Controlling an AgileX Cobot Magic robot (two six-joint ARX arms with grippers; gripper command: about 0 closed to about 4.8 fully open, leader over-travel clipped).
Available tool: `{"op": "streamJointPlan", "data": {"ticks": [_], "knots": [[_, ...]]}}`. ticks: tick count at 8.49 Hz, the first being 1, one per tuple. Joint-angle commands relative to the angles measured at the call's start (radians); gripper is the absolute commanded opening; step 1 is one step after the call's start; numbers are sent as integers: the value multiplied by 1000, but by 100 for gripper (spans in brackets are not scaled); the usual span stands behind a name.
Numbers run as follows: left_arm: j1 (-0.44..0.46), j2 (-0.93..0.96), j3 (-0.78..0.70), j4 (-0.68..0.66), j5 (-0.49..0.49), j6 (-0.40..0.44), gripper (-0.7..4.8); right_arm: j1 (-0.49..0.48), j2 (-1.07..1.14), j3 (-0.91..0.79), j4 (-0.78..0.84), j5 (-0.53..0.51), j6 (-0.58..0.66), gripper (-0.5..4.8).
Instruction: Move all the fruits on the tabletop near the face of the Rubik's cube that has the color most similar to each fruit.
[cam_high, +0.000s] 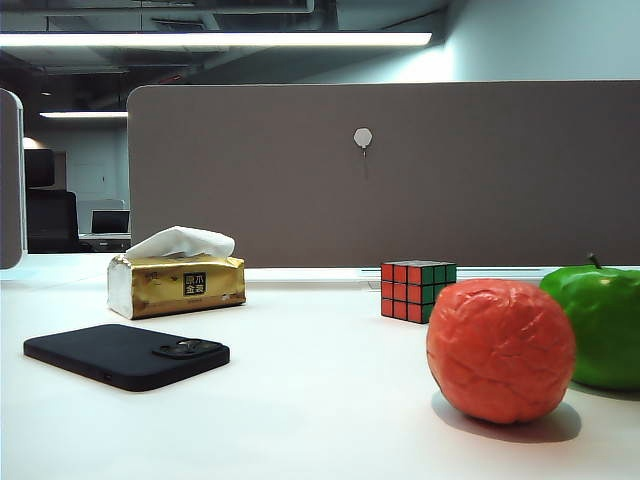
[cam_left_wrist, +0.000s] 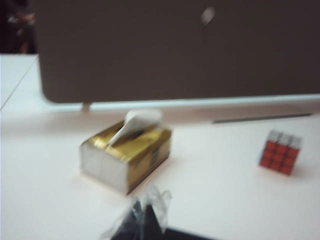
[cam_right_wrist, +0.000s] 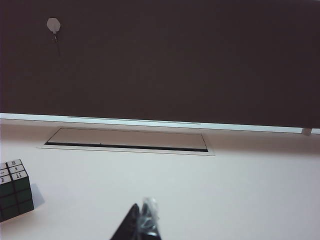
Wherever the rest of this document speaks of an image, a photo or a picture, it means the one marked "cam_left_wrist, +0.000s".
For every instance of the Rubik's cube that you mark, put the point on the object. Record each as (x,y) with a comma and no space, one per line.
(277,157)

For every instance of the gold tissue pack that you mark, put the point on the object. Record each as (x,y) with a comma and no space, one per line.
(112,160)

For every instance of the white tissue sheet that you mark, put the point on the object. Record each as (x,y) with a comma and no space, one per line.
(140,120)

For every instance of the brown desk partition panel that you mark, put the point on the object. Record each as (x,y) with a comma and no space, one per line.
(150,50)

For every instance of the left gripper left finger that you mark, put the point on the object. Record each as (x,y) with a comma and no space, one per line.
(132,222)

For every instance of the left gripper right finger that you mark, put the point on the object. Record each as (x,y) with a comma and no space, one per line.
(153,225)

